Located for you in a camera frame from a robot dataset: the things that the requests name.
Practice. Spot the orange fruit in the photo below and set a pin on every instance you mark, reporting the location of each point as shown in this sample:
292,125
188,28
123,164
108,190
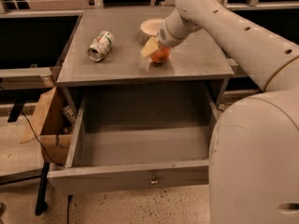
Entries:
161,55

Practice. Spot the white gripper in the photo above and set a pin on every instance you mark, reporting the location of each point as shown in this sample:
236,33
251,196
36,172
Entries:
167,37

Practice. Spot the white paper bowl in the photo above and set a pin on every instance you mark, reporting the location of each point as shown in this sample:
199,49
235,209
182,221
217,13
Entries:
151,27

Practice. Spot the black table leg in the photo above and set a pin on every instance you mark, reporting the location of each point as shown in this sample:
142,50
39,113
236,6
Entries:
41,204

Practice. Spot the crushed green white can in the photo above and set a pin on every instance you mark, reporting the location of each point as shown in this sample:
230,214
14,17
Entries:
101,46

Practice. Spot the grey cabinet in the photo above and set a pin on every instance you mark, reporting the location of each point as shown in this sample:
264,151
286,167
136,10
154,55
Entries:
145,85

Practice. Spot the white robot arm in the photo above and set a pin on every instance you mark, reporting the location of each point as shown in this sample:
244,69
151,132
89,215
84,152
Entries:
254,148

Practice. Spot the brown cardboard box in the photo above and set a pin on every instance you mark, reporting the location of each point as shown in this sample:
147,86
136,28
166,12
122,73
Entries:
49,127

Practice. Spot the metal drawer knob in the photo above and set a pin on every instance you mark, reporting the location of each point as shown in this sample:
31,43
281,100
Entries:
154,181

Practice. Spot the open grey top drawer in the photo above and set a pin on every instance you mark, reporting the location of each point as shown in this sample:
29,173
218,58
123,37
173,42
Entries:
116,148

